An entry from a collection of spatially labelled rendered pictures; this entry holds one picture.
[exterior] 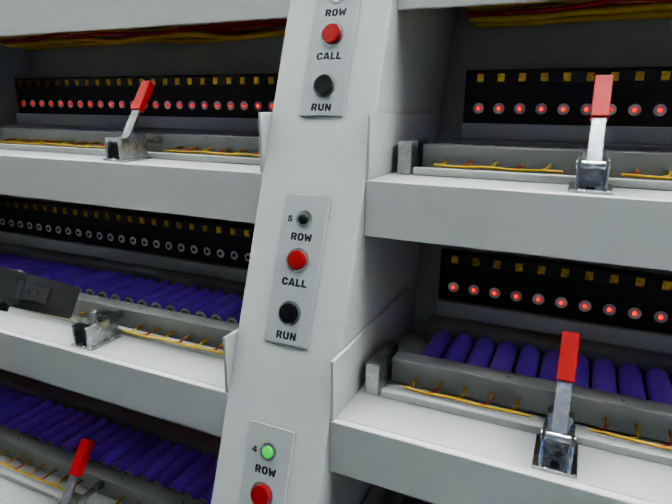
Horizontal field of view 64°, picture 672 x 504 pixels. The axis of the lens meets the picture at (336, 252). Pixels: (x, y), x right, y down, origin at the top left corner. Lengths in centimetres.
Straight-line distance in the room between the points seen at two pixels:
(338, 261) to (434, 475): 17
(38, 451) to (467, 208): 56
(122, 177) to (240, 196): 14
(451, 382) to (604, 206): 18
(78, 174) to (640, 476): 55
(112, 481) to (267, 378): 26
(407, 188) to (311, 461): 22
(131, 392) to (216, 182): 21
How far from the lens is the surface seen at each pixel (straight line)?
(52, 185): 65
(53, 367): 62
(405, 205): 42
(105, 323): 59
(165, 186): 53
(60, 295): 54
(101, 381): 57
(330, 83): 45
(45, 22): 73
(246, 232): 65
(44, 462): 74
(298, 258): 43
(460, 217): 41
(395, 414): 44
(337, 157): 44
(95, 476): 68
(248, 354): 46
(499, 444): 42
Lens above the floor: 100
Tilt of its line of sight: 3 degrees up
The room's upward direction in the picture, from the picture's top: 9 degrees clockwise
